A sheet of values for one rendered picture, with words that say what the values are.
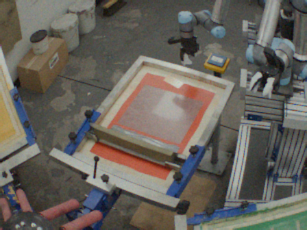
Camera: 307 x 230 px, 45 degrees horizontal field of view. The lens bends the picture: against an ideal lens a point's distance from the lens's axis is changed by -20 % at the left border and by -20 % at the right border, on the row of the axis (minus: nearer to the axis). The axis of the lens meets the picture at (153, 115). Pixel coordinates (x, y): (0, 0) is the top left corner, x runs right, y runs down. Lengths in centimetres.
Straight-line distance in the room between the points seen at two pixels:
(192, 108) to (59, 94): 189
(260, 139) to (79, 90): 170
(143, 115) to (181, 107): 20
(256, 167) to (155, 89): 100
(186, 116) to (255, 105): 39
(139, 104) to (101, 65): 183
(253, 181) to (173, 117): 92
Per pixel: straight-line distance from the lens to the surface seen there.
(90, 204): 188
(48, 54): 401
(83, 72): 410
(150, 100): 235
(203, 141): 211
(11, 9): 380
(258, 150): 309
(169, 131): 220
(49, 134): 365
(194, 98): 235
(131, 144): 205
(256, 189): 288
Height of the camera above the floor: 261
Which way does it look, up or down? 46 degrees down
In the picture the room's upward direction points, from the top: 6 degrees counter-clockwise
